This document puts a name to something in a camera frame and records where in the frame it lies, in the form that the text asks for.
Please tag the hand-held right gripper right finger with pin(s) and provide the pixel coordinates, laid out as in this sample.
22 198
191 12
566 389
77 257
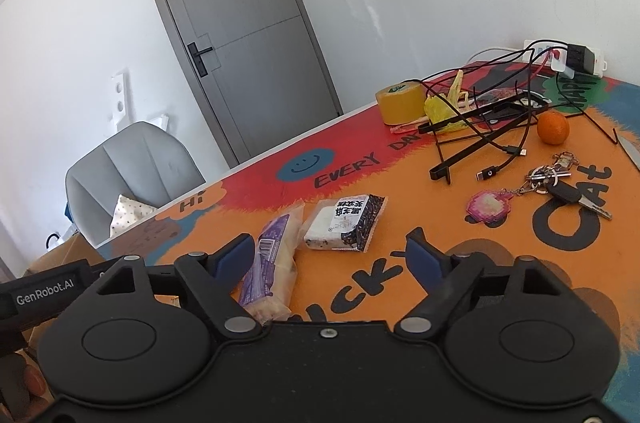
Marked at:
425 259

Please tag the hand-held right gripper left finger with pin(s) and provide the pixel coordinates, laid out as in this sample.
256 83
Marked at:
235 255

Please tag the purple snack packet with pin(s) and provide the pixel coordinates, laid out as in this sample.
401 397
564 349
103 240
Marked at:
272 263

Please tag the brown cardboard box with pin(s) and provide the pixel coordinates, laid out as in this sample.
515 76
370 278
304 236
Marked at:
65 251

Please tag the white and black snack packet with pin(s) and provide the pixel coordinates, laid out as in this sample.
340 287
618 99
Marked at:
345 223

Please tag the person's left hand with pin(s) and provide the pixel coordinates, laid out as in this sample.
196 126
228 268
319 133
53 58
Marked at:
17 383

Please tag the white dotted pillow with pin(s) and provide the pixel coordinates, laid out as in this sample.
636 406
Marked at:
130 215

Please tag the black metal stand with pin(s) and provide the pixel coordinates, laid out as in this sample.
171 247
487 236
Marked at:
475 143

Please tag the grey chair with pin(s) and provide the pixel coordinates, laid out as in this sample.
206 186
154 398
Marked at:
135 163

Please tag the yellow plastic bag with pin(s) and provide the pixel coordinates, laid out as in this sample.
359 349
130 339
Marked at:
440 110

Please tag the bunch of keys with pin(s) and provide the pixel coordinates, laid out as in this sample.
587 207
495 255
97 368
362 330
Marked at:
562 188

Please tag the yellow tape roll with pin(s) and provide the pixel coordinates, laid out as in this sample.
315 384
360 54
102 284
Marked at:
400 103

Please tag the orange fruit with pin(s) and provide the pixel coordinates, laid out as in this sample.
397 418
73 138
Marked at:
553 128

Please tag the white foam board with holes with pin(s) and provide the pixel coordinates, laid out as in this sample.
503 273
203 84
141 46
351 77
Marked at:
120 95

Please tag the grey door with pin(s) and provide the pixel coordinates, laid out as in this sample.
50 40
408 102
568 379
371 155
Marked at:
235 28

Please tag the grey metal blade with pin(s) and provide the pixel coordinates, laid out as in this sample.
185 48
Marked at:
631 149

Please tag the white power strip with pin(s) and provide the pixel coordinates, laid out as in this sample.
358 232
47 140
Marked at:
545 58

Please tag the black charger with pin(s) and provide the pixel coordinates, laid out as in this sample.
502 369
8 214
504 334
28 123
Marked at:
582 59

